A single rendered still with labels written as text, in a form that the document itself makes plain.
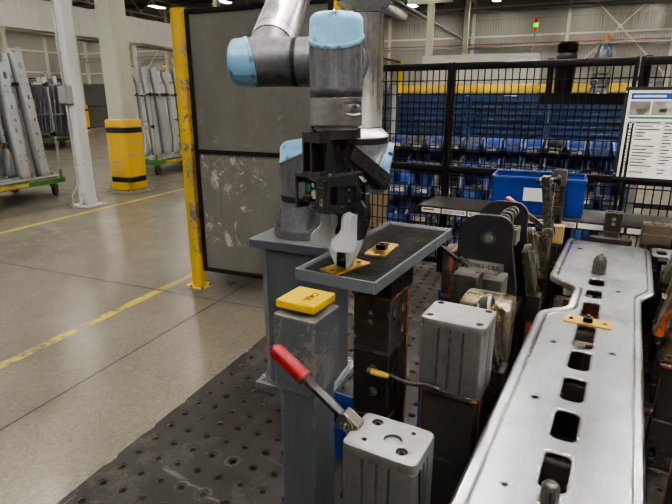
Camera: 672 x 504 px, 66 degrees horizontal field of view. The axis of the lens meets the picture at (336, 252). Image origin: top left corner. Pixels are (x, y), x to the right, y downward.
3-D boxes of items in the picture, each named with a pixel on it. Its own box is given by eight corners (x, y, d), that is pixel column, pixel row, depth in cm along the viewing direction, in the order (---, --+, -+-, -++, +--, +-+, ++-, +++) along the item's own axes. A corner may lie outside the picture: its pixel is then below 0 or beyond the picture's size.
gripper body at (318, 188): (294, 211, 77) (292, 129, 74) (335, 203, 83) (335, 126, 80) (330, 220, 72) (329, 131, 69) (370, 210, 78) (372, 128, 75)
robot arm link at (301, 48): (304, 39, 87) (290, 31, 76) (371, 38, 85) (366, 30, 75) (305, 88, 89) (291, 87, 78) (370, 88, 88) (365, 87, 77)
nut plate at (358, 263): (335, 276, 78) (335, 269, 78) (318, 270, 81) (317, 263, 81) (371, 264, 84) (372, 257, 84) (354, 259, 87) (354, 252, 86)
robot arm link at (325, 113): (336, 97, 79) (376, 97, 73) (336, 128, 80) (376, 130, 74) (298, 97, 74) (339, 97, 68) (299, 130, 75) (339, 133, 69)
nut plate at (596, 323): (612, 323, 100) (613, 317, 100) (611, 330, 97) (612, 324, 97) (565, 314, 104) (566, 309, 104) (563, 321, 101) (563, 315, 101)
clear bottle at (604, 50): (607, 94, 182) (616, 33, 176) (587, 94, 185) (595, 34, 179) (608, 94, 187) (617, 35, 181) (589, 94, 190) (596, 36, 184)
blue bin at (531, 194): (582, 218, 173) (587, 180, 170) (488, 211, 185) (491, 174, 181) (581, 209, 188) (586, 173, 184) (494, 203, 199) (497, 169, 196)
